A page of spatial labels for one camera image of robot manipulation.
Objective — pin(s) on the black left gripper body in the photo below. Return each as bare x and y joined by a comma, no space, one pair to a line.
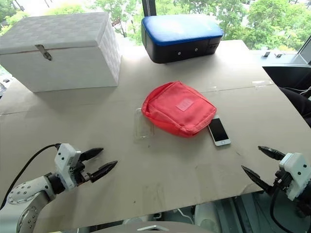
79,173

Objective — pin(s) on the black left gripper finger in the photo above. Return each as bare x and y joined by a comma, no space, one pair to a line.
103,171
93,152

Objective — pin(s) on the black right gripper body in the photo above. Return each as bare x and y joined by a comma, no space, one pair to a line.
283,182

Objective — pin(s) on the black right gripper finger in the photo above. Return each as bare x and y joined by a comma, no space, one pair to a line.
260,182
273,153

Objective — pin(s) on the clear phone case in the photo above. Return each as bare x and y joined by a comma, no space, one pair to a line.
143,126

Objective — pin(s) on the white smartphone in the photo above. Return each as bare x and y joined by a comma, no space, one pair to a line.
218,132

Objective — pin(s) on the red fabric pouch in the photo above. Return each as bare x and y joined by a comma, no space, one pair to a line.
177,106

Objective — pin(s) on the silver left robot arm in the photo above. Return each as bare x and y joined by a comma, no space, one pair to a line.
24,194

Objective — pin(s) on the blue and black padded case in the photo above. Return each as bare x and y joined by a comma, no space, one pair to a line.
179,36

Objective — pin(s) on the black fabric bundle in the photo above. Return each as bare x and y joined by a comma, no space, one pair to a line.
298,104

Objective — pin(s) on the white rounded base part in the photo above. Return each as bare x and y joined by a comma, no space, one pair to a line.
206,218

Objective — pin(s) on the grey robot torso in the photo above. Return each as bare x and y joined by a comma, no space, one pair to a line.
150,229

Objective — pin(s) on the black desk panel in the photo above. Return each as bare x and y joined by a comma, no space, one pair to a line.
289,76

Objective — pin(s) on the small black sill item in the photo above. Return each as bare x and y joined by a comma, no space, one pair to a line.
278,55
266,54

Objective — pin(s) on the white woven storage box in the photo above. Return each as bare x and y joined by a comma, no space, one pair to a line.
60,48

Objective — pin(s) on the metal box latch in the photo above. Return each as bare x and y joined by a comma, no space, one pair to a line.
45,52

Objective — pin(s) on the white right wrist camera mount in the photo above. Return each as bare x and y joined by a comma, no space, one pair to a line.
296,170

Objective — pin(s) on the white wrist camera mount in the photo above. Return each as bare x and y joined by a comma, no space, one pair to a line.
296,170
64,155

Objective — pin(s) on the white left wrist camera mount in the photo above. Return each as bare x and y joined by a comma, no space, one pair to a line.
64,155

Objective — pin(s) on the grey window frame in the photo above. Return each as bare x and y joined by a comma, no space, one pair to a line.
305,54

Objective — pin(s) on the black window frame post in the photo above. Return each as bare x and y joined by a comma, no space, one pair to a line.
148,7

